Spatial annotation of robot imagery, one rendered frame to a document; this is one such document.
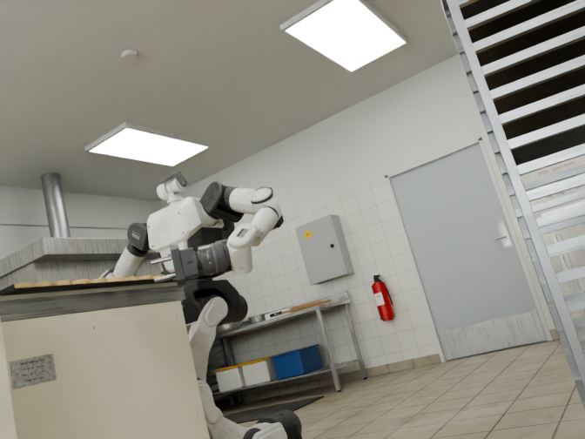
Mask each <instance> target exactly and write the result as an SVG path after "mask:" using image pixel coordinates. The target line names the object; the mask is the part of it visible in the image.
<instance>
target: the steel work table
mask: <svg viewBox="0 0 585 439"><path fill-rule="evenodd" d="M330 299H331V300H332V301H329V302H326V303H323V304H321V305H318V306H314V307H309V308H306V309H302V310H299V311H297V312H293V313H290V314H285V315H281V316H279V317H276V318H272V319H270V320H266V321H261V322H258V323H254V324H252V323H251V322H250V321H249V320H248V321H242V323H241V325H240V327H239V328H237V329H233V330H231V331H228V332H224V333H222V334H216V336H215V339H214V340H215V341H216V340H221V339H224V340H225V347H226V352H227V355H228V360H229V363H230V366H232V365H234V363H233V359H232V352H231V348H230V344H229V341H228V337H232V336H234V335H238V334H243V333H246V332H250V331H253V330H256V329H259V328H264V327H268V326H271V325H274V324H277V323H281V322H283V321H289V320H292V319H296V318H299V317H302V316H305V315H309V314H314V313H316V315H317V318H318V322H319V327H320V331H321V334H322V338H323V341H324V344H325V348H326V354H327V357H328V360H329V364H330V365H328V366H324V367H322V368H318V369H316V370H314V371H312V372H309V373H306V374H304V375H297V376H294V377H289V378H285V379H281V380H278V379H277V380H274V381H272V382H266V383H261V384H258V385H253V386H250V387H244V388H238V389H234V390H230V391H226V392H218V393H215V394H212V397H214V396H218V395H225V394H230V393H233V392H236V395H237V398H238V403H239V404H242V398H241V394H240V391H241V390H246V389H250V388H257V387H262V386H265V385H270V384H274V383H278V382H286V381H290V380H294V379H298V378H302V377H307V376H310V375H318V374H322V373H326V372H331V371H332V374H333V380H334V384H335V388H336V390H337V392H338V393H339V392H341V386H340V380H339V377H338V374H337V370H336V369H339V368H342V367H345V366H346V365H349V364H351V363H354V362H356V361H358V362H359V365H360V371H361V373H362V377H363V379H364V380H365V379H367V375H366V369H365V366H364V362H363V359H362V356H361V352H360V347H359V343H358V341H357V337H356V333H355V331H354V327H353V322H352V318H351V315H350V312H349V308H348V305H347V303H351V301H350V299H349V295H348V292H347V291H345V292H342V293H338V294H334V295H330V296H327V297H325V298H321V299H318V300H316V301H319V300H322V301H326V300H330ZM310 302H313V301H310ZM341 305H343V307H344V310H345V314H346V319H347V323H348V326H349V329H350V333H351V336H352V339H353V345H354V348H355V352H356V355H357V358H358V359H355V360H351V361H344V362H340V363H336V364H335V363H334V360H333V354H332V350H331V348H330V344H329V340H328V337H327V333H326V328H325V324H324V321H323V318H322V314H321V311H323V310H327V309H329V308H333V307H338V306H341Z"/></svg>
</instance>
